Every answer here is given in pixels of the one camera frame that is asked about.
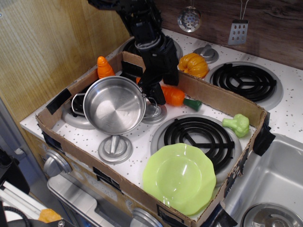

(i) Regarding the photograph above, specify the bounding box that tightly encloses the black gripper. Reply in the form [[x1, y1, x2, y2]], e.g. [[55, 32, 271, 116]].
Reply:
[[137, 35, 179, 105]]

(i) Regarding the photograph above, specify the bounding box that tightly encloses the orange toy carrot green top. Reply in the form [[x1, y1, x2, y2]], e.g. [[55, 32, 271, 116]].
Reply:
[[135, 78, 202, 111]]

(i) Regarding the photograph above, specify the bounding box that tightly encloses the small steel pot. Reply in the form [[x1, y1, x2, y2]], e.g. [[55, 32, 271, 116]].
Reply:
[[83, 76, 148, 135]]

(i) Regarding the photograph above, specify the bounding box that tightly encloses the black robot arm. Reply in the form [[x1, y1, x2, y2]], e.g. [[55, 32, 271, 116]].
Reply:
[[88, 0, 179, 105]]

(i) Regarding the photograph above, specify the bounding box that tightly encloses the orange toy carrot tip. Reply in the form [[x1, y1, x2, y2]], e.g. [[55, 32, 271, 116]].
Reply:
[[97, 56, 116, 79]]

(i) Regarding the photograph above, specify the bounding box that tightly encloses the light green plastic plate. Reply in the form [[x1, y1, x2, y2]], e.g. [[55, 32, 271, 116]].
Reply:
[[143, 143, 216, 216]]

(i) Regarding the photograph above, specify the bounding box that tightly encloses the silver middle stove knob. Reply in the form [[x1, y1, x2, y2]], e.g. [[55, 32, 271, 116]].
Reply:
[[142, 101, 167, 124]]

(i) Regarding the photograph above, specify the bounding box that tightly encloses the silver stove knob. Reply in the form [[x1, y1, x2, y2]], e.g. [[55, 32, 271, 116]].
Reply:
[[194, 44, 219, 64], [98, 135, 133, 165], [142, 101, 167, 124]]

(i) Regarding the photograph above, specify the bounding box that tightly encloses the orange toy pumpkin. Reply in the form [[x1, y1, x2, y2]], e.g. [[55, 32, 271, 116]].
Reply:
[[178, 53, 209, 79]]

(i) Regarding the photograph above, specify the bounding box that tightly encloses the silver back stove knob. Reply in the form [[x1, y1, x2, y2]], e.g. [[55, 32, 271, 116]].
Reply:
[[194, 44, 219, 64]]

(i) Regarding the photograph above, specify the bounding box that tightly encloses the metal skimmer ladle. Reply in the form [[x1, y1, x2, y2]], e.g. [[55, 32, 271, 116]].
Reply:
[[177, 0, 202, 33]]

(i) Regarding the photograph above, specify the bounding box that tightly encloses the silver front stove knob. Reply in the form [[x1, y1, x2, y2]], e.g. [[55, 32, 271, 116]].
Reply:
[[98, 135, 133, 165]]

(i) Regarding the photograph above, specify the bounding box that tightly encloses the front right black burner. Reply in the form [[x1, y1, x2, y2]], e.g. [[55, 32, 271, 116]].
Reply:
[[151, 114, 242, 187]]

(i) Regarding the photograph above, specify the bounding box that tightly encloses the green toy broccoli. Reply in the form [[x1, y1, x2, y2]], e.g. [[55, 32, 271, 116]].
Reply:
[[222, 113, 250, 138]]

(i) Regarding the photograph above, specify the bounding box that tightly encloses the metal slotted spatula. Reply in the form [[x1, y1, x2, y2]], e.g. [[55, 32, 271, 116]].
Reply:
[[227, 0, 250, 46]]

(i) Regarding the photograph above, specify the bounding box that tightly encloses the back right black burner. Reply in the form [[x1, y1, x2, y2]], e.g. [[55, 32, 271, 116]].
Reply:
[[205, 61, 284, 111]]

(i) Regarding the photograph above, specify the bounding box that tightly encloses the front left black burner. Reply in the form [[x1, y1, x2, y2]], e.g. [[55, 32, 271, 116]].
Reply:
[[62, 86, 95, 130]]

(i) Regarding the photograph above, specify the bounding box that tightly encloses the brown cardboard fence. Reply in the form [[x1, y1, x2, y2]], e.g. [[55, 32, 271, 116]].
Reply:
[[35, 50, 276, 227]]

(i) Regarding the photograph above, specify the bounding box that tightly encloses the silver oven dial left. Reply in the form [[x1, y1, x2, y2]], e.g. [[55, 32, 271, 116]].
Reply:
[[43, 149, 72, 177]]

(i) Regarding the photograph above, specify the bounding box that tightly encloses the silver oven dial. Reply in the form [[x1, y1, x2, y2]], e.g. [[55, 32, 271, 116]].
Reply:
[[130, 208, 163, 227], [43, 149, 72, 177]]

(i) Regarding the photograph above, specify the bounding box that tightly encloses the silver oven dial right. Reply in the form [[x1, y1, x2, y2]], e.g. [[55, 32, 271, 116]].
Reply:
[[130, 208, 163, 227]]

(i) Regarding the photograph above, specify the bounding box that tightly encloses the silver sink basin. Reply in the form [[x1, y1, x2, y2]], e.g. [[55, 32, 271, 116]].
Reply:
[[224, 134, 303, 227]]

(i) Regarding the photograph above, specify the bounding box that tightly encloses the orange cloth scrap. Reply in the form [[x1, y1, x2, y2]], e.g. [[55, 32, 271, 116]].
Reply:
[[38, 209, 62, 223]]

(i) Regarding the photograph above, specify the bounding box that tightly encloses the silver oven door handle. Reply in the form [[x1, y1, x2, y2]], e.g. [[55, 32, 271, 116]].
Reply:
[[47, 175, 112, 227]]

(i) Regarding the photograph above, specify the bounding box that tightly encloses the black cable loop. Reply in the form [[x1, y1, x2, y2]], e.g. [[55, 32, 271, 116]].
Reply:
[[0, 205, 31, 227]]

